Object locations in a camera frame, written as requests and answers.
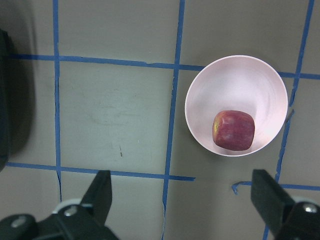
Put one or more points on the pink plate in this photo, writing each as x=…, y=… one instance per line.
x=240, y=83

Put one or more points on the red apple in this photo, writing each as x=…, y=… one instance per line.
x=233, y=130

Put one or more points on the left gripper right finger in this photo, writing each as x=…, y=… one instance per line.
x=286, y=218

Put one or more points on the black rice cooker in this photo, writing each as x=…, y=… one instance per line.
x=5, y=121

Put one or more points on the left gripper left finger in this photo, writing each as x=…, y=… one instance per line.
x=75, y=221

